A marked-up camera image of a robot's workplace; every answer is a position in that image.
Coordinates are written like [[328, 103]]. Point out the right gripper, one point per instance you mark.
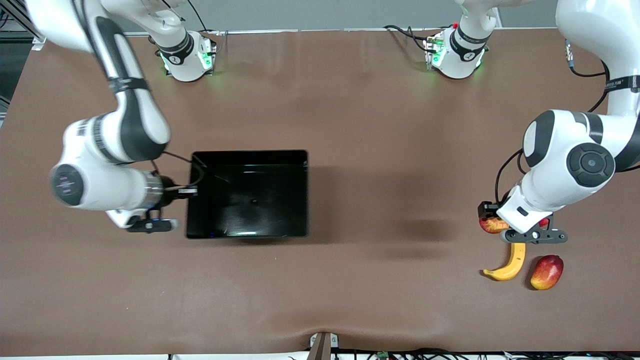
[[168, 190]]

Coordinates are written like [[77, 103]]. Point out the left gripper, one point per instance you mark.
[[485, 208]]

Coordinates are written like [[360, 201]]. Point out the red yellow apple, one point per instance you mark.
[[492, 226]]

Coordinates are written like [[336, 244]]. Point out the black plastic box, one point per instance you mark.
[[250, 200]]

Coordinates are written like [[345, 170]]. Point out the yellow banana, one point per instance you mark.
[[515, 262]]

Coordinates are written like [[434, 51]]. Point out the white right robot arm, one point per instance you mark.
[[135, 125]]

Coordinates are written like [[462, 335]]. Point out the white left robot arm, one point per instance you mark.
[[575, 150]]

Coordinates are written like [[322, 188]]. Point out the pink red peach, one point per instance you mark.
[[544, 222]]

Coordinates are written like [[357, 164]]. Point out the red yellow mango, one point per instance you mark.
[[546, 272]]

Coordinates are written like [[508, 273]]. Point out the small green connector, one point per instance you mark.
[[383, 355]]

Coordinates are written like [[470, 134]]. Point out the metal camera post bracket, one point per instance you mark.
[[322, 347]]

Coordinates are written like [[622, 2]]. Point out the aluminium frame with black struts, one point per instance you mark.
[[10, 22]]

